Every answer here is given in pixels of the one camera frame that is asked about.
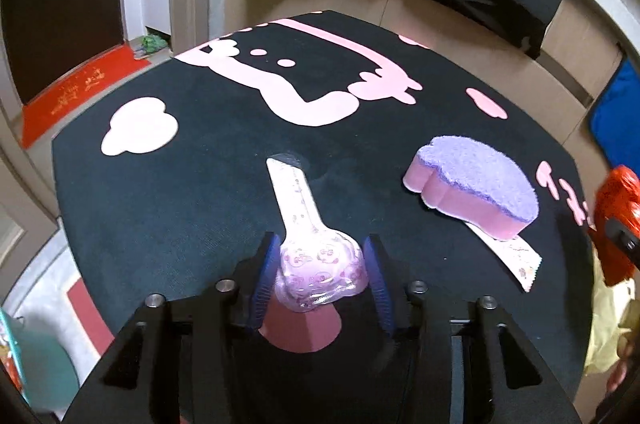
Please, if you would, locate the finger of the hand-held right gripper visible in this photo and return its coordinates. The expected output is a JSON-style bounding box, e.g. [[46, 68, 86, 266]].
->
[[602, 217, 640, 266]]

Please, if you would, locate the person's right hand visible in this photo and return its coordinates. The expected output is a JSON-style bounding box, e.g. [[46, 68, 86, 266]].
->
[[606, 336, 635, 395]]

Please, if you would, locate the pink printed wrapper strip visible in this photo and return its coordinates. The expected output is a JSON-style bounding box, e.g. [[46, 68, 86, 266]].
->
[[465, 221, 542, 294]]

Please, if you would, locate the clear pink plastic package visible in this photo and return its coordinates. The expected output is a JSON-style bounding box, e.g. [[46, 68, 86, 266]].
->
[[265, 157, 368, 315]]

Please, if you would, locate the purple pink sponge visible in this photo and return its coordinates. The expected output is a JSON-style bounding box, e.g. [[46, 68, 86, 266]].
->
[[402, 135, 541, 241]]

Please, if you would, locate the red doormat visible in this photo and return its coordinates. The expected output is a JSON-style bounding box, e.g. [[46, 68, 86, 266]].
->
[[20, 44, 153, 149]]

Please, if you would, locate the black pink patterned mat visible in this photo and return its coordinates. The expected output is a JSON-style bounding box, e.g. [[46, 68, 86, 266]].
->
[[51, 9, 596, 424]]

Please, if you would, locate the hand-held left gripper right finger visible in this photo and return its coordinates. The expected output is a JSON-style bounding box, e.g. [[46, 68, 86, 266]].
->
[[362, 234, 583, 424]]

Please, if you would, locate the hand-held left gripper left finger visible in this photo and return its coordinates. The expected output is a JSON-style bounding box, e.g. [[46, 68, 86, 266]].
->
[[62, 231, 283, 424]]

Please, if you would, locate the teal object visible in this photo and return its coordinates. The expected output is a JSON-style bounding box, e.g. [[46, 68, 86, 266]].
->
[[0, 308, 81, 410]]

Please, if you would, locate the red plastic bag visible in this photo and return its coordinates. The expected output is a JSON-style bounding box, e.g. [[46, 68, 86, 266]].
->
[[587, 165, 640, 287]]

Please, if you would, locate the yellow plastic bag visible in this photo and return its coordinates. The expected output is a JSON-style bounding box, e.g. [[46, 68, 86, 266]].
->
[[582, 277, 640, 375]]

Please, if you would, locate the blue cloth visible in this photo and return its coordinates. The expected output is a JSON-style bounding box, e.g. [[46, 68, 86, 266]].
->
[[587, 58, 640, 172]]

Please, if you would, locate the green object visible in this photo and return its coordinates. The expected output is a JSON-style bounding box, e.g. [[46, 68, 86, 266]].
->
[[139, 33, 168, 54]]

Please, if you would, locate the red white floor mat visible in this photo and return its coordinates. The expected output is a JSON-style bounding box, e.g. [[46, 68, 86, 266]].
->
[[10, 234, 117, 357]]

